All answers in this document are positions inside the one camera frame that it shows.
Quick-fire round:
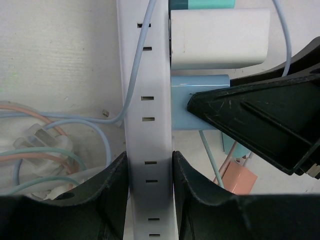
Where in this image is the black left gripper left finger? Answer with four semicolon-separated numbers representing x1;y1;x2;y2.
0;152;129;240

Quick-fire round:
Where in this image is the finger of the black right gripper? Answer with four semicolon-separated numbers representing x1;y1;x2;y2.
229;36;320;88
187;74;320;175

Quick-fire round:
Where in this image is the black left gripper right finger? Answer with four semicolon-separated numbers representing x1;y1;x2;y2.
172;151;320;240

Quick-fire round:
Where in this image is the orange charger plug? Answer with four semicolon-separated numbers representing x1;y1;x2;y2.
222;161;258;195

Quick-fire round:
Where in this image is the light blue charger plug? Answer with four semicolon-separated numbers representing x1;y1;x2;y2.
171;74;231;131

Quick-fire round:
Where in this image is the white charger plug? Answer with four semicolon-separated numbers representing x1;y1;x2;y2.
170;8;270;70

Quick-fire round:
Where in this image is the teal charger plug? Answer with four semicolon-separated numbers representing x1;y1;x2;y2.
169;0;236;10

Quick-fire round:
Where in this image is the mint green charger plug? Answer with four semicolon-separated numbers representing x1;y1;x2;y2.
221;132;251;158

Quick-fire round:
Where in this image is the mint green charging cable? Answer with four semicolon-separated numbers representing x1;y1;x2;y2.
0;129;225;196

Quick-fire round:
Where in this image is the light blue charging cable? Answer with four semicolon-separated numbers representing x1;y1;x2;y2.
0;0;156;191

